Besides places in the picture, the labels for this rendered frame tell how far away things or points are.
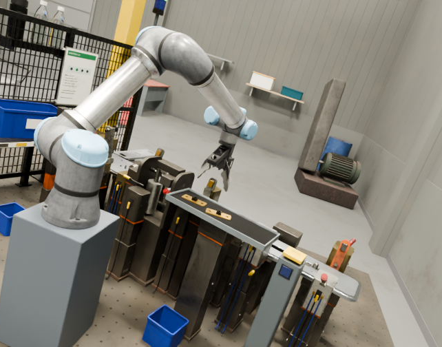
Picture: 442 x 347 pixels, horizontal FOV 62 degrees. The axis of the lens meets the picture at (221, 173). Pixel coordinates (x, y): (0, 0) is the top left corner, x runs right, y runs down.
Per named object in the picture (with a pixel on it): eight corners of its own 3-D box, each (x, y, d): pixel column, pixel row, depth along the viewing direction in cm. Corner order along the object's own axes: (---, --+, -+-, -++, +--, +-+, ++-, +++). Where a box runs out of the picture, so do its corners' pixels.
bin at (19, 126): (63, 139, 184) (68, 114, 180) (-2, 138, 159) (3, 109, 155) (46, 128, 192) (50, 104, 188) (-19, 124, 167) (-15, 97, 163)
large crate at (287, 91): (300, 100, 870) (303, 92, 865) (300, 100, 835) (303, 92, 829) (280, 93, 877) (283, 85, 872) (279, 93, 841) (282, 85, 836)
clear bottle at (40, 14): (47, 45, 187) (54, 4, 181) (35, 43, 181) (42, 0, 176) (38, 42, 189) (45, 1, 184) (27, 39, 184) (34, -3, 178)
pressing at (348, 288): (363, 282, 146) (365, 279, 145) (355, 306, 126) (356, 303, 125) (112, 153, 199) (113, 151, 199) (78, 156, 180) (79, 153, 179)
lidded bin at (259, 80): (272, 91, 883) (276, 78, 875) (270, 91, 840) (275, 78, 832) (251, 84, 890) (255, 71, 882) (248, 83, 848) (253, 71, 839)
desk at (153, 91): (163, 113, 950) (170, 86, 931) (141, 116, 823) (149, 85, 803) (139, 104, 960) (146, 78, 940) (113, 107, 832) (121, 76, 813)
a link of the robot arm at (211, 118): (225, 111, 137) (243, 115, 145) (205, 102, 144) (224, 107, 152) (218, 131, 139) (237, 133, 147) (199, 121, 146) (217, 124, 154)
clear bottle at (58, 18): (63, 49, 196) (70, 10, 190) (53, 47, 190) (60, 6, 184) (55, 46, 198) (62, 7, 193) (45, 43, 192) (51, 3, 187)
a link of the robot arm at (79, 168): (65, 193, 91) (76, 142, 87) (44, 172, 99) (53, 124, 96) (109, 192, 100) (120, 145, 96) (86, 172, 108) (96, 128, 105)
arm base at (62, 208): (78, 235, 94) (87, 201, 91) (27, 214, 96) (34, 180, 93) (109, 216, 108) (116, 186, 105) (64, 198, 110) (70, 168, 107)
